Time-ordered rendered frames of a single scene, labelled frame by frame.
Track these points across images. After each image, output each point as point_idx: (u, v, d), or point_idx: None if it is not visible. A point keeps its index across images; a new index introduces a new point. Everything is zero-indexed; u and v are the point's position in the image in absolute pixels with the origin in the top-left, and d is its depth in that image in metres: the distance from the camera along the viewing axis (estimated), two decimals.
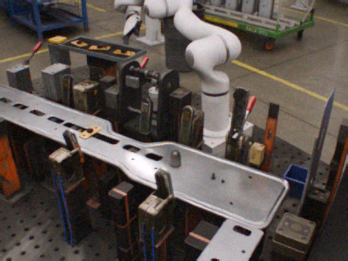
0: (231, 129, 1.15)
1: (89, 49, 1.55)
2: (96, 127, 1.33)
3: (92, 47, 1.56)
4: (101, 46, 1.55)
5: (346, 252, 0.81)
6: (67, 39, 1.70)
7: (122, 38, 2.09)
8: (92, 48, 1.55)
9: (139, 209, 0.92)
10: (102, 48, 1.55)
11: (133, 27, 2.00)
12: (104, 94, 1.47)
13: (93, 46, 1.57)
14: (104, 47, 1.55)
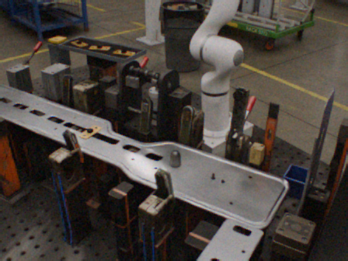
0: (231, 129, 1.15)
1: (89, 49, 1.55)
2: (96, 127, 1.33)
3: (92, 47, 1.56)
4: (101, 46, 1.55)
5: (346, 252, 0.81)
6: (67, 39, 1.70)
7: None
8: (92, 48, 1.55)
9: (139, 209, 0.92)
10: (102, 48, 1.55)
11: None
12: (104, 94, 1.47)
13: (93, 46, 1.57)
14: (104, 47, 1.55)
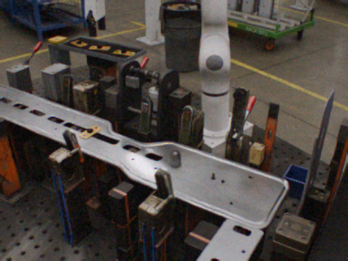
0: (231, 129, 1.15)
1: (89, 49, 1.55)
2: (96, 127, 1.33)
3: (92, 47, 1.56)
4: (101, 46, 1.55)
5: (346, 252, 0.81)
6: (67, 39, 1.70)
7: (89, 20, 1.42)
8: (92, 48, 1.55)
9: (139, 209, 0.92)
10: (102, 48, 1.55)
11: (102, 17, 1.53)
12: (104, 94, 1.47)
13: (93, 46, 1.57)
14: (104, 47, 1.55)
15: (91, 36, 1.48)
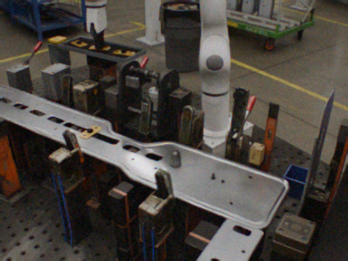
0: (231, 129, 1.15)
1: (89, 49, 1.55)
2: (96, 127, 1.33)
3: (92, 47, 1.56)
4: None
5: (346, 252, 0.81)
6: (67, 39, 1.70)
7: (95, 36, 1.48)
8: (92, 48, 1.55)
9: (139, 209, 0.92)
10: (102, 48, 1.55)
11: (102, 32, 1.53)
12: (104, 94, 1.47)
13: (93, 46, 1.57)
14: (105, 47, 1.55)
15: (96, 48, 1.54)
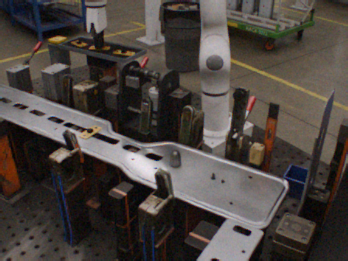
0: (231, 129, 1.15)
1: (89, 49, 1.55)
2: (96, 127, 1.33)
3: (92, 47, 1.56)
4: None
5: (346, 252, 0.81)
6: (67, 39, 1.70)
7: (95, 36, 1.48)
8: (92, 48, 1.55)
9: (139, 209, 0.92)
10: (102, 48, 1.55)
11: (102, 32, 1.53)
12: (104, 94, 1.47)
13: (93, 46, 1.57)
14: (104, 47, 1.55)
15: (96, 48, 1.54)
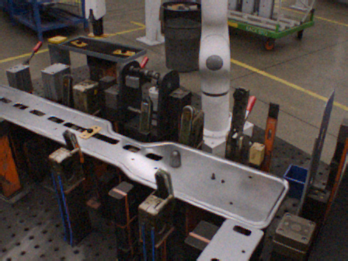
0: (231, 129, 1.15)
1: (88, 36, 1.52)
2: (96, 127, 1.33)
3: (91, 35, 1.53)
4: None
5: (346, 252, 0.81)
6: (67, 39, 1.70)
7: (93, 22, 1.45)
8: (90, 36, 1.52)
9: (139, 209, 0.92)
10: (101, 36, 1.52)
11: (101, 19, 1.51)
12: (104, 94, 1.47)
13: (92, 34, 1.54)
14: (103, 35, 1.53)
15: (95, 36, 1.52)
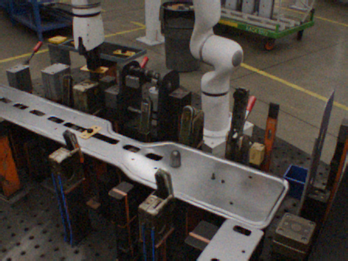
0: (231, 129, 1.15)
1: (81, 70, 1.18)
2: (96, 127, 1.33)
3: (85, 67, 1.19)
4: (95, 67, 1.18)
5: (346, 252, 0.81)
6: (67, 39, 1.70)
7: (84, 53, 1.11)
8: (84, 69, 1.18)
9: (139, 209, 0.92)
10: (97, 70, 1.17)
11: (97, 48, 1.16)
12: (104, 94, 1.47)
13: (87, 67, 1.20)
14: (100, 69, 1.18)
15: (89, 69, 1.17)
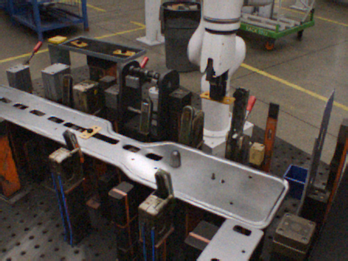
0: (231, 129, 1.15)
1: (200, 97, 0.96)
2: (96, 127, 1.33)
3: (206, 95, 0.97)
4: None
5: (346, 252, 0.81)
6: (67, 39, 1.70)
7: (211, 80, 0.89)
8: (204, 96, 0.96)
9: (139, 209, 0.92)
10: (222, 99, 0.95)
11: (225, 73, 0.93)
12: (104, 94, 1.47)
13: (207, 93, 0.98)
14: (225, 99, 0.95)
15: (212, 98, 0.95)
